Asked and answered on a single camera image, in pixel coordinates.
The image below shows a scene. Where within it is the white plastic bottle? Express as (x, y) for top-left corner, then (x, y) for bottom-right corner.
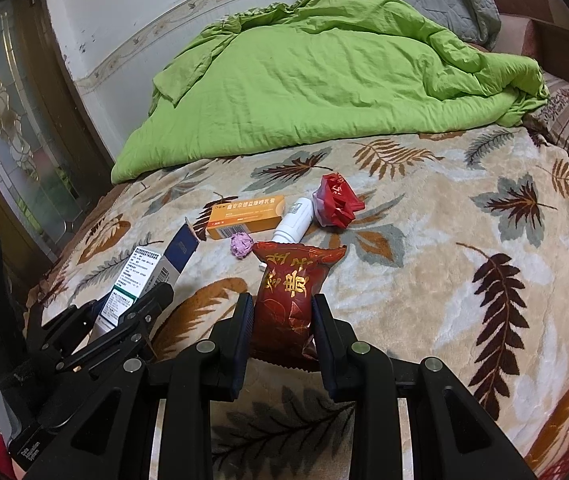
(272, 197), (315, 246)

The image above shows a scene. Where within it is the white blue medicine box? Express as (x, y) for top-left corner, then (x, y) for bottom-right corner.
(92, 222), (200, 343)

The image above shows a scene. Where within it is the purple crumpled paper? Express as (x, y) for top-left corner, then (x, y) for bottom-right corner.
(231, 232), (255, 260)

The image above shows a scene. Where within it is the red crumpled wrapper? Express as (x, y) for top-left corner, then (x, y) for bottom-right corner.
(314, 172), (366, 228)

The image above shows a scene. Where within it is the dark red gold-print packet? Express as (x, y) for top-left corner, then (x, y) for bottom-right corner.
(252, 241), (347, 372)

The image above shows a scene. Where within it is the leaf-printed beige blanket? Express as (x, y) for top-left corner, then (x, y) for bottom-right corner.
(27, 125), (569, 480)

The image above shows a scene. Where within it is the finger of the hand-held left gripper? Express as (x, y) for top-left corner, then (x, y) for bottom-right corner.
(24, 300), (108, 361)
(57, 282), (175, 376)

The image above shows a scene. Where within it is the orange medicine box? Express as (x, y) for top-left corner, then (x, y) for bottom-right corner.
(206, 194), (285, 241)

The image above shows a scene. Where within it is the green quilt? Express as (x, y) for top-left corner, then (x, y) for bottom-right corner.
(111, 0), (550, 185)

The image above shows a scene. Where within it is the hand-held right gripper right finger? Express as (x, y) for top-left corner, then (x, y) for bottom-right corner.
(311, 292), (537, 480)

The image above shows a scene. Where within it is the wooden glass-panel door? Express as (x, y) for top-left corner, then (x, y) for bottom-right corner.
(0, 0), (115, 281)

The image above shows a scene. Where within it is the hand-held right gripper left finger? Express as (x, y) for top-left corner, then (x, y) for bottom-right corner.
(39, 292), (256, 480)

